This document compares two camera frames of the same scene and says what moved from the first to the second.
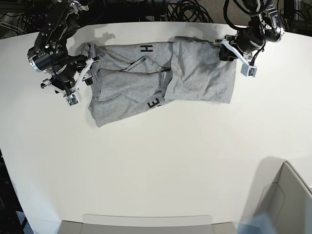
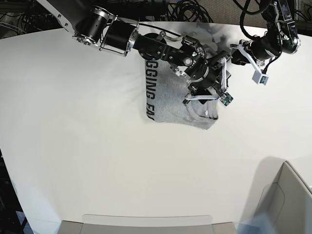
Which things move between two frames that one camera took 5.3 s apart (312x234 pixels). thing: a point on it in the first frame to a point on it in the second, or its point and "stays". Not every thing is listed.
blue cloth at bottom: [262, 224] stays
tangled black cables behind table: [187, 10] stays
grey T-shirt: [129, 77] to [166, 92]
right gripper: [248, 41] to [264, 47]
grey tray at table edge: [116, 224] stays
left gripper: [67, 68] to [209, 81]
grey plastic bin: [278, 189] stays
